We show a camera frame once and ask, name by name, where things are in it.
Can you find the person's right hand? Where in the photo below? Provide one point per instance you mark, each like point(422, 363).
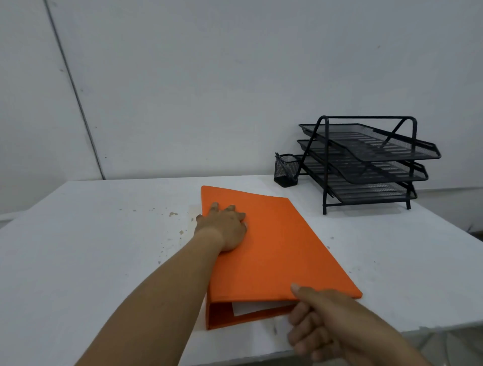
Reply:
point(341, 324)

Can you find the person's left hand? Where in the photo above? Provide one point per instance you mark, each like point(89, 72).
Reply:
point(223, 230)

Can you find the person's left middle finger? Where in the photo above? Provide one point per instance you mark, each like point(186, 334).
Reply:
point(230, 209)

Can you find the person's right little finger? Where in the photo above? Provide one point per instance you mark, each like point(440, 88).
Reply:
point(323, 357)

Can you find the person's right thumb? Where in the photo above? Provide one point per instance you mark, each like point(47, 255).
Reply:
point(303, 293)

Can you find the person's right middle finger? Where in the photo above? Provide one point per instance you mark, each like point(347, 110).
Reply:
point(303, 331)

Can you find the person's left forearm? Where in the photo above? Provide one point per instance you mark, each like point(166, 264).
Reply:
point(158, 301)

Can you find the person's right forearm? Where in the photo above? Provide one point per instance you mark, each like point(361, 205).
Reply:
point(409, 354)

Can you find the black mesh pen holder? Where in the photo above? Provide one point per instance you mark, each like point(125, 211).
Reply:
point(286, 171)

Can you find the black mesh three-tier tray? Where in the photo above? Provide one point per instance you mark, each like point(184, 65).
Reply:
point(362, 166)

